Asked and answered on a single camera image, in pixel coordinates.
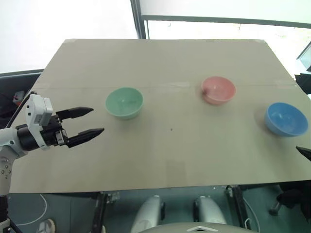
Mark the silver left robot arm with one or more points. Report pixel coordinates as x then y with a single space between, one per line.
8 142

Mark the silver left robot leg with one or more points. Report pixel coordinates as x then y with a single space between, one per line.
148 213

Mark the red bowl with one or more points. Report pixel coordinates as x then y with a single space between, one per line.
218 90

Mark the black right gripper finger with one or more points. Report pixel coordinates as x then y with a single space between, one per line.
306 152

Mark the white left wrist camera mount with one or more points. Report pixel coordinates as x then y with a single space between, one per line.
36 106

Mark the silver robot leg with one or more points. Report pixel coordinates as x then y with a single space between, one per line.
209 210
148 213

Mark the blue bowl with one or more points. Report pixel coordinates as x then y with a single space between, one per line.
285 119

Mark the white shoe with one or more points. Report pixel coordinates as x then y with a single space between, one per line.
46 227

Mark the dark window frame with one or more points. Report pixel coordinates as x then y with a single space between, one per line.
143 18

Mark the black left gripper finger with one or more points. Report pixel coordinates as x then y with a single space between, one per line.
85 135
75 111

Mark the dark side desk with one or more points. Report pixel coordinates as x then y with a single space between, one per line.
14 82

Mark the grey robot torso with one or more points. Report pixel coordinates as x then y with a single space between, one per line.
192 228

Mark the green bowl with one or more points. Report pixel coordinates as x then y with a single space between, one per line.
124 103

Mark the black table leg frame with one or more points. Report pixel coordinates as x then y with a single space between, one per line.
236 204
100 211

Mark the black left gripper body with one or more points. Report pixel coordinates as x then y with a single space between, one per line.
52 134

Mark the red and grey device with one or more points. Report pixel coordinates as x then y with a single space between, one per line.
18 96

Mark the silver right robot leg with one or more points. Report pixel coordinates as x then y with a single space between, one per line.
209 210

